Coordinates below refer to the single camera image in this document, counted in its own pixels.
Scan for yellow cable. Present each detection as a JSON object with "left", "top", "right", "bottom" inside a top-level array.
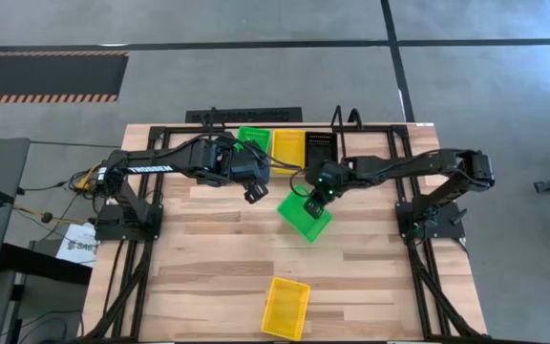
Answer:
[{"left": 71, "top": 163, "right": 103, "bottom": 192}]

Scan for black slotted plastic basket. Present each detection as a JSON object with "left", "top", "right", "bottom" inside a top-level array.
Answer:
[{"left": 304, "top": 131, "right": 339, "bottom": 169}]

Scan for black wire shelf rack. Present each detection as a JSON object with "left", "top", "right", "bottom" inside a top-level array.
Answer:
[{"left": 201, "top": 105, "right": 348, "bottom": 178}]

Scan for yellow slotted plastic basket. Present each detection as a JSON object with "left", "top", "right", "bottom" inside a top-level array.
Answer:
[
  {"left": 261, "top": 276, "right": 312, "bottom": 342},
  {"left": 271, "top": 129, "right": 307, "bottom": 176}
]

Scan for green slotted plastic basket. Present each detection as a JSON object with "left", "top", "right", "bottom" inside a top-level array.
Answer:
[
  {"left": 276, "top": 184, "right": 333, "bottom": 244},
  {"left": 236, "top": 125, "right": 273, "bottom": 155}
]

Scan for black aluminium rig frame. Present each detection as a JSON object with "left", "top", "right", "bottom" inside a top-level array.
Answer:
[{"left": 81, "top": 124, "right": 489, "bottom": 343}]

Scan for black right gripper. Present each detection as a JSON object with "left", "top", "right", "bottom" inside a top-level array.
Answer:
[{"left": 303, "top": 161, "right": 348, "bottom": 220}]

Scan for white printed paper sheet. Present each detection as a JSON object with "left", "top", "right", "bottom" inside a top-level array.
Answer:
[{"left": 56, "top": 223, "right": 98, "bottom": 268}]

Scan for black bench board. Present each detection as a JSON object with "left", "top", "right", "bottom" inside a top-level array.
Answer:
[{"left": 0, "top": 242, "right": 94, "bottom": 287}]

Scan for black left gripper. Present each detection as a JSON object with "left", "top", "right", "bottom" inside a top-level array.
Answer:
[{"left": 229, "top": 142, "right": 271, "bottom": 205}]

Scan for black orange-striped floor mat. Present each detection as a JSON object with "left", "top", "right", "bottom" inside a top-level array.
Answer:
[{"left": 0, "top": 51, "right": 130, "bottom": 104}]

